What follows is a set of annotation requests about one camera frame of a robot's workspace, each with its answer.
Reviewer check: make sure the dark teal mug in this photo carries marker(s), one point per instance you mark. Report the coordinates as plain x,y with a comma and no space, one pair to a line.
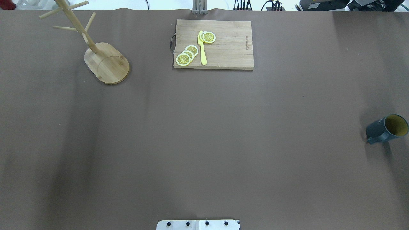
387,128

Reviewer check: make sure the wooden cup storage rack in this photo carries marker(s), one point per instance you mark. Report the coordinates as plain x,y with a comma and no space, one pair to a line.
103,60

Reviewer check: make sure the yellow plastic knife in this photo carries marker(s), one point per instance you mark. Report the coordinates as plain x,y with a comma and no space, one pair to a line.
202,49

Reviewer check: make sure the lemon slice front left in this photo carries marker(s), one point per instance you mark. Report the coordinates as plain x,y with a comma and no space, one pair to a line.
183,60

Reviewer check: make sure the lemon slice upper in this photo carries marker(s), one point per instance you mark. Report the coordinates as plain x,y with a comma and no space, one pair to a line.
193,49

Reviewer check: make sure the wooden cutting board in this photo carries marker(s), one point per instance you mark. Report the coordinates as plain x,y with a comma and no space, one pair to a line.
232,50

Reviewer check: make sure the lemon slice by knife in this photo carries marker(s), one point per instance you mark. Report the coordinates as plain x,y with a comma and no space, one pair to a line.
207,37

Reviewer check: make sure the aluminium frame post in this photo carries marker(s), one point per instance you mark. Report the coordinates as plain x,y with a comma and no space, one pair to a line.
200,7

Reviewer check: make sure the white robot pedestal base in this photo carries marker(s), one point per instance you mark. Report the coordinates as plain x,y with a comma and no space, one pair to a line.
204,224

